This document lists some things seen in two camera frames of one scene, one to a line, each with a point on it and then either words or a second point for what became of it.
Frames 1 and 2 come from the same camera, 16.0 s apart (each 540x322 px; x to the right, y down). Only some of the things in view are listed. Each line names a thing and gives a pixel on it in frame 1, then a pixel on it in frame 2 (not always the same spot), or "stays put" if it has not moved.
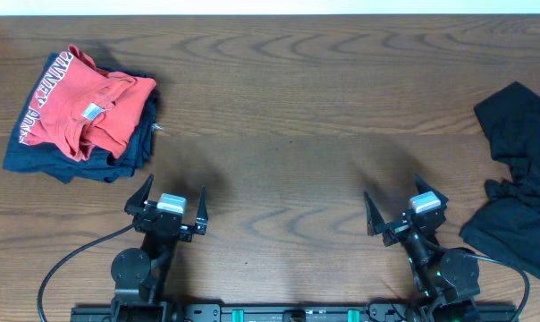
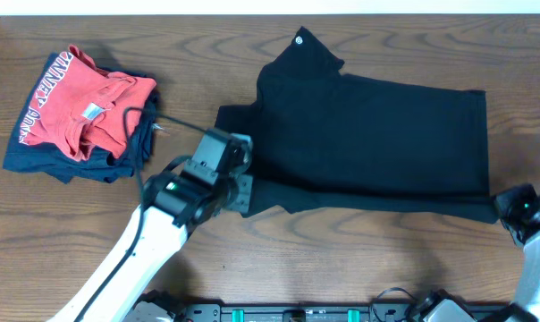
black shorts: [517, 220] to [323, 139]
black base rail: [285, 312] stays put
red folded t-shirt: [83, 109] stays put
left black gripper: [138, 207] to [240, 204]
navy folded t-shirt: [99, 167] stays put
